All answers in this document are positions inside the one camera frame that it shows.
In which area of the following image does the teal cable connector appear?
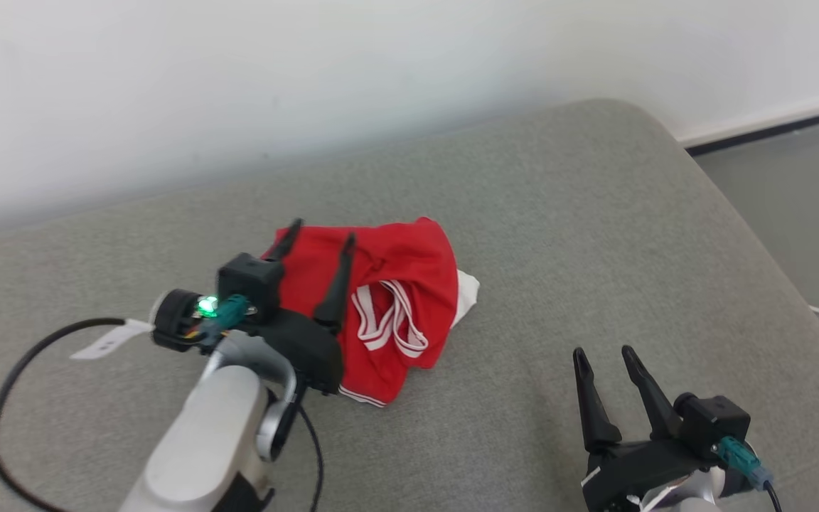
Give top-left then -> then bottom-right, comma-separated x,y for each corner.
200,294 -> 251,336
712,435 -> 773,491

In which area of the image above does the white cable label tag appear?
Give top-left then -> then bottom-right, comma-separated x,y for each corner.
70,319 -> 154,361

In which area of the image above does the grey fabric sofa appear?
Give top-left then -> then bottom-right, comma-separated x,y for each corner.
0,98 -> 819,512

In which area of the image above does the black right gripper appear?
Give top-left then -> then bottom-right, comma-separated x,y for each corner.
572,345 -> 719,512

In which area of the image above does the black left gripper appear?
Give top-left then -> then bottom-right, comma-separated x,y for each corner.
253,218 -> 357,396

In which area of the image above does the black baseboard strip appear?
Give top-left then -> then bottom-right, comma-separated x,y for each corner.
685,105 -> 819,157

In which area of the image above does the thin black cable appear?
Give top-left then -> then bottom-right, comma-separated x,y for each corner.
298,404 -> 326,512

